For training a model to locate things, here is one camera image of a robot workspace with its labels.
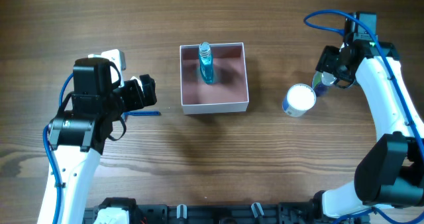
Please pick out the green Dettol soap box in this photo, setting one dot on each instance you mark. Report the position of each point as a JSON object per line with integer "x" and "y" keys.
{"x": 118, "y": 58}

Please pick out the white box with pink interior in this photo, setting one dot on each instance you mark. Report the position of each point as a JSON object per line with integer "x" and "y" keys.
{"x": 228, "y": 93}

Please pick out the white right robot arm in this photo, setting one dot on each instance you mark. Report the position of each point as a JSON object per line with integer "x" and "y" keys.
{"x": 391, "y": 174}

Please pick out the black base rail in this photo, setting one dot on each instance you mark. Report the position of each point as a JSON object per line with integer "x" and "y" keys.
{"x": 281, "y": 213}

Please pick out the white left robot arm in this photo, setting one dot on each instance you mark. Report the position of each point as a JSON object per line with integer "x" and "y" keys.
{"x": 74, "y": 139}

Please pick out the clear spray bottle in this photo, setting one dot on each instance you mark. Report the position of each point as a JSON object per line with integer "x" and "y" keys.
{"x": 321, "y": 82}

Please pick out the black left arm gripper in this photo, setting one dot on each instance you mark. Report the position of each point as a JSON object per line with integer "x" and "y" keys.
{"x": 140, "y": 93}

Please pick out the blue disposable razor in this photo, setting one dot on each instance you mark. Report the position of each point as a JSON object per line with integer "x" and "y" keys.
{"x": 140, "y": 114}

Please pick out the blue mouthwash bottle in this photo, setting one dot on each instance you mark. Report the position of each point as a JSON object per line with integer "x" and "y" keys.
{"x": 206, "y": 63}

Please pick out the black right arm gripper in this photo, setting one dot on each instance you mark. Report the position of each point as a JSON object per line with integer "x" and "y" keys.
{"x": 333, "y": 63}

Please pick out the white-lidded round jar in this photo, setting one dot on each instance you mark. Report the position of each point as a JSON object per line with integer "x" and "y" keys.
{"x": 299, "y": 99}

